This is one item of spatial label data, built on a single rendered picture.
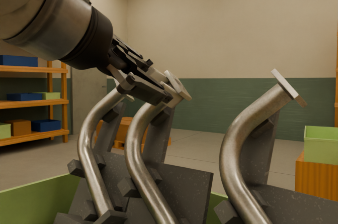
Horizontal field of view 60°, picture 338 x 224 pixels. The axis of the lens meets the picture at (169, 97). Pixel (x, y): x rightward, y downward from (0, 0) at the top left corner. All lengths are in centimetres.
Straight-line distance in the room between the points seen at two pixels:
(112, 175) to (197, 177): 21
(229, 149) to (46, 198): 47
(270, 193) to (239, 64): 615
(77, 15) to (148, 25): 753
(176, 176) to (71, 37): 30
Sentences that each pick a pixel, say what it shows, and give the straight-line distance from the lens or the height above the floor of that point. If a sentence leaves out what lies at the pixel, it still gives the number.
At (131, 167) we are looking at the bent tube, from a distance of 50.
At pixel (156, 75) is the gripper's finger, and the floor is 119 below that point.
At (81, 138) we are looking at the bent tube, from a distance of 66.
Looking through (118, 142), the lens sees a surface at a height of 10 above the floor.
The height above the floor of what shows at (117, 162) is 101.
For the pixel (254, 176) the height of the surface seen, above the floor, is 104.
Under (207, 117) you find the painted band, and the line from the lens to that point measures 688.
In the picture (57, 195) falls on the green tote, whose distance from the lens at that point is 77.
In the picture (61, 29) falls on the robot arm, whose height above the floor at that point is 123.
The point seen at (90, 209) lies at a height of 95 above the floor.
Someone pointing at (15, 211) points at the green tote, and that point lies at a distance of 73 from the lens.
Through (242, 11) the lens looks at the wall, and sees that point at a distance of 670.
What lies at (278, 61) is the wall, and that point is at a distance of 634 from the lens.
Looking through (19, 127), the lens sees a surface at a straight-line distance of 556.
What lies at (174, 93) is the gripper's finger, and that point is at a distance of 48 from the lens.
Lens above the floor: 118
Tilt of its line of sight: 3 degrees down
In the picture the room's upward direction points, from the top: straight up
